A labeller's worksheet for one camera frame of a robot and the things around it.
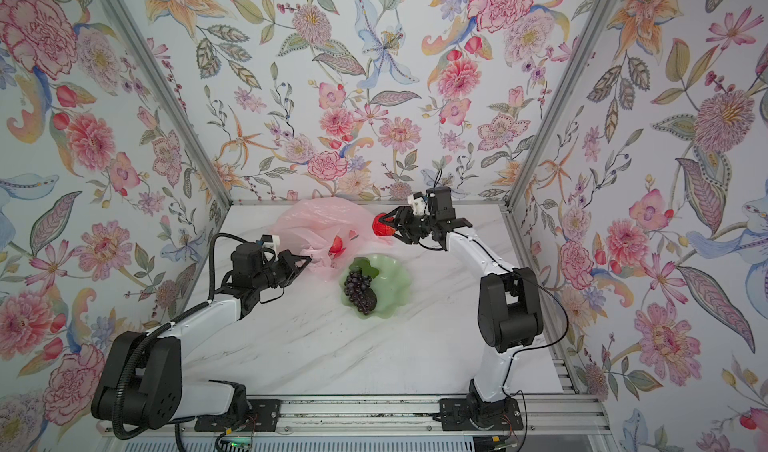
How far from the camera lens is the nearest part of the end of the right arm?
2.28ft

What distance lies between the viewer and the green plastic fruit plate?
92cm

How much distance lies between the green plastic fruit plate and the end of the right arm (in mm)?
163
